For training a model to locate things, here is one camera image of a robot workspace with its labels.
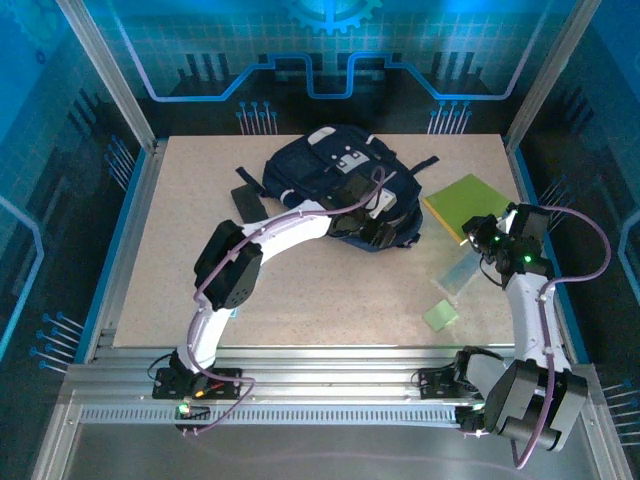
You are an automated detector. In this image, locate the navy blue student backpack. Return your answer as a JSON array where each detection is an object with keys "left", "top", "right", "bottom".
[{"left": 234, "top": 124, "right": 441, "bottom": 254}]

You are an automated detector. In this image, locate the aluminium frame post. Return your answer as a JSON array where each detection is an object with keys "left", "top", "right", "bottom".
[
  {"left": 503, "top": 0, "right": 604, "bottom": 149},
  {"left": 54, "top": 0, "right": 160, "bottom": 151}
]

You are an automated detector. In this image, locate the slotted grey cable duct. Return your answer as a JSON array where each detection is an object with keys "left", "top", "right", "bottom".
[{"left": 78, "top": 405, "right": 464, "bottom": 427}]

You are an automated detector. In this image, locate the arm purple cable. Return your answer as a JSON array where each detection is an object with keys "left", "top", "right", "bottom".
[
  {"left": 462, "top": 205, "right": 612, "bottom": 470},
  {"left": 172, "top": 165, "right": 396, "bottom": 439}
]

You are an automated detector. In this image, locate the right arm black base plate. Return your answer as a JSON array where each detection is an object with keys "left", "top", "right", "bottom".
[{"left": 418, "top": 367, "right": 489, "bottom": 401}]

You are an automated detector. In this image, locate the black phone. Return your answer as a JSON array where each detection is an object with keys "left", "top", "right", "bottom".
[{"left": 230, "top": 183, "right": 271, "bottom": 224}]

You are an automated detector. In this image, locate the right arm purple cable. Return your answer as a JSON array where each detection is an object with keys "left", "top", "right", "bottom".
[{"left": 462, "top": 205, "right": 612, "bottom": 470}]

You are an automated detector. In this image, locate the aluminium frame cross rail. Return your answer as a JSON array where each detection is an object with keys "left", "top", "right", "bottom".
[{"left": 59, "top": 344, "right": 601, "bottom": 407}]

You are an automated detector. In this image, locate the steel bottom panel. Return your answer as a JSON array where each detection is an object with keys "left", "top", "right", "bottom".
[{"left": 32, "top": 424, "right": 631, "bottom": 480}]

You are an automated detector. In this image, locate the green notebook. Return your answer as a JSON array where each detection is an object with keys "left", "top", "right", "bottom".
[{"left": 422, "top": 173, "right": 516, "bottom": 246}]

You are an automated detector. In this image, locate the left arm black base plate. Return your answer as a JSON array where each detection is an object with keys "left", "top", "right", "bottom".
[{"left": 152, "top": 367, "right": 244, "bottom": 401}]

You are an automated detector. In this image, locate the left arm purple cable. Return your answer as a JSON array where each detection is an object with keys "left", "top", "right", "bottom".
[{"left": 172, "top": 165, "right": 396, "bottom": 439}]

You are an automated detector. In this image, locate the light green sticky note pad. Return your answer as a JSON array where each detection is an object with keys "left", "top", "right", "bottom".
[{"left": 422, "top": 298, "right": 460, "bottom": 333}]

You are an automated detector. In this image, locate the aluminium side rail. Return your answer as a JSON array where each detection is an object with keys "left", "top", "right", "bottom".
[
  {"left": 504, "top": 141, "right": 591, "bottom": 364},
  {"left": 82, "top": 141, "right": 169, "bottom": 364}
]

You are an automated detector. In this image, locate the clear bag with blue item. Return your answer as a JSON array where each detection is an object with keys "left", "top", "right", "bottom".
[{"left": 430, "top": 249, "right": 494, "bottom": 304}]

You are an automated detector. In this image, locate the black LED controller module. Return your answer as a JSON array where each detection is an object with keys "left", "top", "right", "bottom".
[
  {"left": 455, "top": 404, "right": 489, "bottom": 435},
  {"left": 173, "top": 402, "right": 212, "bottom": 437}
]

